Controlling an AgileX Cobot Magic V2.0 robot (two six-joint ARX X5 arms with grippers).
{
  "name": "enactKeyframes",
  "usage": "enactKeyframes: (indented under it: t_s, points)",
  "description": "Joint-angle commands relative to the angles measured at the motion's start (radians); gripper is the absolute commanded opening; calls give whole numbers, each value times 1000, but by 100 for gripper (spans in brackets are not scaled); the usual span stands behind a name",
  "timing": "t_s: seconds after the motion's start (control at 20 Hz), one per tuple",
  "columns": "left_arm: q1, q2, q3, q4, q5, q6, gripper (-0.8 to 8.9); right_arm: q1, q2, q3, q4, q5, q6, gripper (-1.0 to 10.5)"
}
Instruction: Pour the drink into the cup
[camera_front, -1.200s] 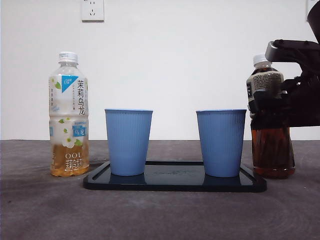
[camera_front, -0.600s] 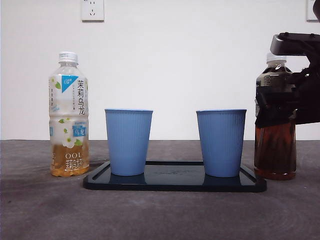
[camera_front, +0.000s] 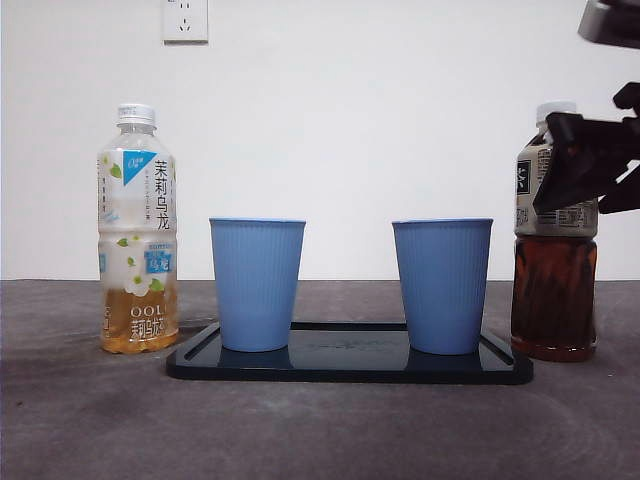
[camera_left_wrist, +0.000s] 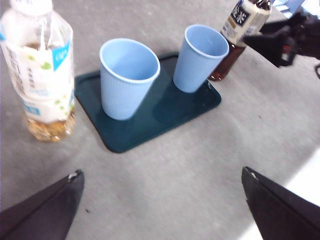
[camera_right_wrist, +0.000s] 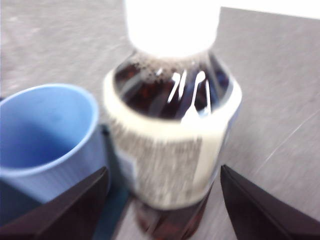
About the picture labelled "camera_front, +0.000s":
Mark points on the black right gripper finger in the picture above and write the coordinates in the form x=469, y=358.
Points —
x=565, y=195

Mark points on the dark tea bottle beige label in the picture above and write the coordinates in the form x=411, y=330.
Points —
x=552, y=300

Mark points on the jasmine oolong tea bottle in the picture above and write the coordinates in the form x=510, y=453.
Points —
x=135, y=240

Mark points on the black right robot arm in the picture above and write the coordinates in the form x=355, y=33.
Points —
x=617, y=205

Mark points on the blue ribbed plastic cup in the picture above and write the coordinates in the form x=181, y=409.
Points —
x=255, y=285
x=442, y=285

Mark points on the dark teal rectangular tray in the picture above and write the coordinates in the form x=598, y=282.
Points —
x=350, y=365

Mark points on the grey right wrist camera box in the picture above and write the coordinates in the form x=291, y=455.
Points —
x=612, y=22

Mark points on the white wall socket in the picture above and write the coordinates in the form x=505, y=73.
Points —
x=185, y=22

